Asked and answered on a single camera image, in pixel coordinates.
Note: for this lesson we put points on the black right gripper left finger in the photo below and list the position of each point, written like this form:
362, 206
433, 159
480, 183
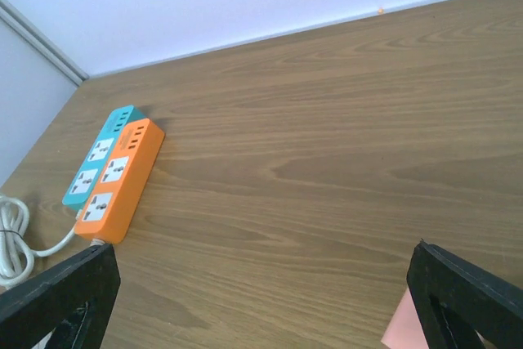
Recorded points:
71, 303

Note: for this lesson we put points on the teal power strip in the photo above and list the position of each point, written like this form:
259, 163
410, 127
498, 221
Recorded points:
82, 185

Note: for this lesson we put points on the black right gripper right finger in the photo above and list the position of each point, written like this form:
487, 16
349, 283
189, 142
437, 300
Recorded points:
459, 305

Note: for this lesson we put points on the orange power strip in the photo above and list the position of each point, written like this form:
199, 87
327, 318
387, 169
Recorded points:
110, 208

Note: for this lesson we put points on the pink plug adapter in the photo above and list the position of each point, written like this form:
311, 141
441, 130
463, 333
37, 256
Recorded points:
404, 330

